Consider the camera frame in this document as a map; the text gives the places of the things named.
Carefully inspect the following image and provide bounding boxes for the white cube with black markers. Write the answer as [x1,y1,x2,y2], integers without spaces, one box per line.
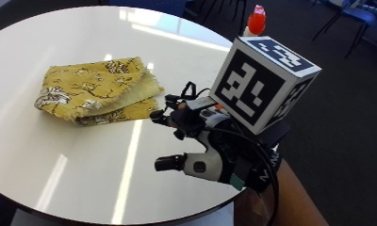
[209,35,322,136]

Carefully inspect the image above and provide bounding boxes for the folded yellow patterned cloth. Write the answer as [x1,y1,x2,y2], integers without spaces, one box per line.
[33,56,166,127]

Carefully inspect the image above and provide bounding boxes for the black chair legs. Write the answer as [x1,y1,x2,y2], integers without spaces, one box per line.
[194,0,249,36]

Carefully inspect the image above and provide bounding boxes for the orange red capped bottle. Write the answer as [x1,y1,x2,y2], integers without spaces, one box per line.
[241,4,267,38]

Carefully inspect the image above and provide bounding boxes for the blue chair backrest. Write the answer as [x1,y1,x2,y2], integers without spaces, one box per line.
[107,0,190,19]

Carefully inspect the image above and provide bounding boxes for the blue chair with black legs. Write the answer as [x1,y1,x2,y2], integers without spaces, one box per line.
[311,0,377,59]

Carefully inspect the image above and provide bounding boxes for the black cable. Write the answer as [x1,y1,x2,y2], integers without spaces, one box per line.
[212,125,281,226]

